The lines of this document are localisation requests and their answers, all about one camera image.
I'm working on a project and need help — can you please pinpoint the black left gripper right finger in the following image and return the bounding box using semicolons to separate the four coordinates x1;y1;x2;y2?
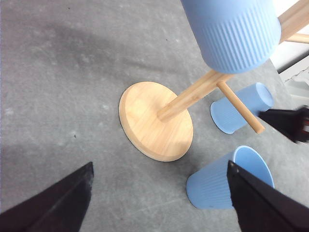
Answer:
227;161;309;232

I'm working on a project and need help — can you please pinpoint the white equipment beside table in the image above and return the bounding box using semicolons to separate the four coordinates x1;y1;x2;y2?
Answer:
270;41;309;108

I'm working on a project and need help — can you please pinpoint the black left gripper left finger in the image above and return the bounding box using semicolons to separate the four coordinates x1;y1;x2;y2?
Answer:
0;162;94;232

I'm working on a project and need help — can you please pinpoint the wooden cup tree stand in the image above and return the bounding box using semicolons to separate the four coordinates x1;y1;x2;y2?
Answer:
119;0;309;162

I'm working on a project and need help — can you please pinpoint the blue ribbed cup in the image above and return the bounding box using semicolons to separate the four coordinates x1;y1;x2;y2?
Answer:
210;82;274;134
186;145;275;209
181;0;281;74

